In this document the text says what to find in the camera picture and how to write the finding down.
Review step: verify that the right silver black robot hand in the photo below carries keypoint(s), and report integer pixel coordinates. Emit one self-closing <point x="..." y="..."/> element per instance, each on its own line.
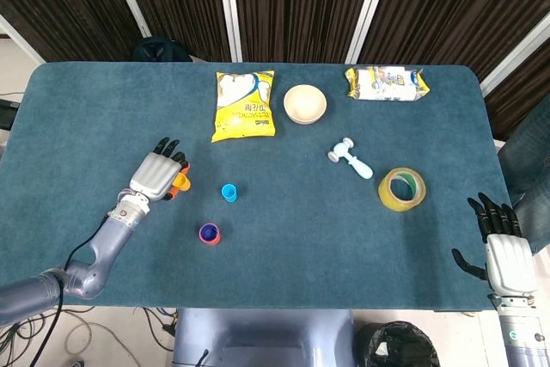
<point x="511" y="261"/>

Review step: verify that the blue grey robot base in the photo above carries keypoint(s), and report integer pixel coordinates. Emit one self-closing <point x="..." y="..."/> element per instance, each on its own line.
<point x="262" y="337"/>

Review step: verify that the yellow packing tape roll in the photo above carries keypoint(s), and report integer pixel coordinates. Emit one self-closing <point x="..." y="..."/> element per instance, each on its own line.
<point x="389" y="197"/>

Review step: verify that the blue upholstered chair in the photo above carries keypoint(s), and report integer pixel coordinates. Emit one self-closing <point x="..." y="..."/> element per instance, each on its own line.
<point x="526" y="160"/>

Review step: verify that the black backpack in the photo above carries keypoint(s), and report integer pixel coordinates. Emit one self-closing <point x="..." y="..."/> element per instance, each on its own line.
<point x="159" y="51"/>

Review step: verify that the yellow plastic cup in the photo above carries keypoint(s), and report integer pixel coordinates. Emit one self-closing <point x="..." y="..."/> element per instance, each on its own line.
<point x="184" y="182"/>

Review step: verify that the dark blue plastic cup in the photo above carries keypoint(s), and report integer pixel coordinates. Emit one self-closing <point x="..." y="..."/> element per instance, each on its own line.
<point x="208" y="232"/>

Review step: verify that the black box device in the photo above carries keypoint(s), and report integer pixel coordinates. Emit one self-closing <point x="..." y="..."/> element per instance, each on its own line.
<point x="6" y="114"/>

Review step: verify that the beige bowl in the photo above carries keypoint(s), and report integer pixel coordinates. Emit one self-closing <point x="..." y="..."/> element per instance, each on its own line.
<point x="305" y="105"/>

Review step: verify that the teal table cloth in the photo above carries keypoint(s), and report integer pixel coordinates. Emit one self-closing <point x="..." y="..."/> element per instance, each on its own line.
<point x="279" y="246"/>

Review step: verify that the black trash bin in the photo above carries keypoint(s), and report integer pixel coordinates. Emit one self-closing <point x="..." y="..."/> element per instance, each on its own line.
<point x="397" y="345"/>

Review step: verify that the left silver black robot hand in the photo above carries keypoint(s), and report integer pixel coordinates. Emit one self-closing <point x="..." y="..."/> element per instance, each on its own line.
<point x="152" y="175"/>

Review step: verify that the light blue plastic cup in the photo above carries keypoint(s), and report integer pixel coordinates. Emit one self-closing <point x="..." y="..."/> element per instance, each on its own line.
<point x="229" y="192"/>

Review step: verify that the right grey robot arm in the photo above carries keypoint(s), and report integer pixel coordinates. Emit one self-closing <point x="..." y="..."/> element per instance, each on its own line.
<point x="522" y="337"/>

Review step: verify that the orange plastic cup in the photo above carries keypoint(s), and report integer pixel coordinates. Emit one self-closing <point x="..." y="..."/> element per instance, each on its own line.
<point x="217" y="239"/>

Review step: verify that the yellow snack bag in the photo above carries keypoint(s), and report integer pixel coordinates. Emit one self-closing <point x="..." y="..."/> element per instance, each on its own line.
<point x="242" y="105"/>

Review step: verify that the clear bread package yellow ends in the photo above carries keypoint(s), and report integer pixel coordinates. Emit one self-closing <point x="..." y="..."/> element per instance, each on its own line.
<point x="386" y="83"/>

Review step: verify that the pale blue toy hammer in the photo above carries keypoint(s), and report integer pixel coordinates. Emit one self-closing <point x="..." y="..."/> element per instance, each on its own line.
<point x="358" y="165"/>

